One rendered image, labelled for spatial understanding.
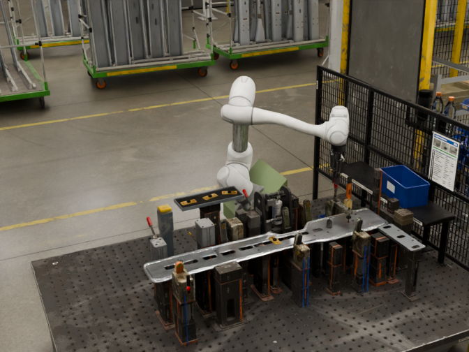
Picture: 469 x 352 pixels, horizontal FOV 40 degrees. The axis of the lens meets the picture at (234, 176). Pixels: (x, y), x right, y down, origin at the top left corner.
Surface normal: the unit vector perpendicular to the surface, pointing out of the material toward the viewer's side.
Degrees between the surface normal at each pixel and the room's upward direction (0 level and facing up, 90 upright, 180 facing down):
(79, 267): 0
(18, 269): 0
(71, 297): 0
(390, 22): 89
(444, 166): 90
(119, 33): 86
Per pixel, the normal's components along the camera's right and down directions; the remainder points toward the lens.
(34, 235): -0.02, -0.91
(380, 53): -0.93, 0.18
